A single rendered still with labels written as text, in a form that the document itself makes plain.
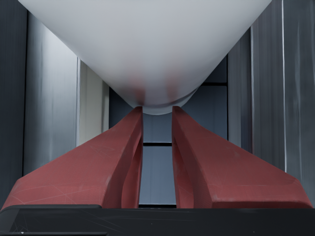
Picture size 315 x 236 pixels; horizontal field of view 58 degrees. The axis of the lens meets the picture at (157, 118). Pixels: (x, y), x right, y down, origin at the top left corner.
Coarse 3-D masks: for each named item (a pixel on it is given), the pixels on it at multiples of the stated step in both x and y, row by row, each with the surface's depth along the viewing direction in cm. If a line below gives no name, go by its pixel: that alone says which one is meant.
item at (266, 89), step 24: (264, 24) 10; (240, 48) 11; (264, 48) 10; (240, 72) 11; (264, 72) 10; (240, 96) 11; (264, 96) 10; (240, 120) 11; (264, 120) 10; (264, 144) 10
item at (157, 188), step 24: (216, 72) 18; (192, 96) 18; (216, 96) 18; (144, 120) 18; (168, 120) 18; (216, 120) 18; (144, 144) 18; (168, 144) 18; (144, 168) 18; (168, 168) 18; (144, 192) 18; (168, 192) 18
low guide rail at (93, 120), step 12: (84, 72) 15; (84, 84) 15; (96, 84) 15; (84, 96) 14; (96, 96) 14; (108, 96) 16; (84, 108) 14; (96, 108) 14; (108, 108) 16; (84, 120) 14; (96, 120) 14; (108, 120) 16; (84, 132) 14; (96, 132) 14
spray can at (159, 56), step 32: (32, 0) 3; (64, 0) 3; (96, 0) 3; (128, 0) 2; (160, 0) 2; (192, 0) 3; (224, 0) 3; (256, 0) 3; (64, 32) 4; (96, 32) 3; (128, 32) 3; (160, 32) 3; (192, 32) 3; (224, 32) 4; (96, 64) 6; (128, 64) 5; (160, 64) 5; (192, 64) 5; (128, 96) 10; (160, 96) 9
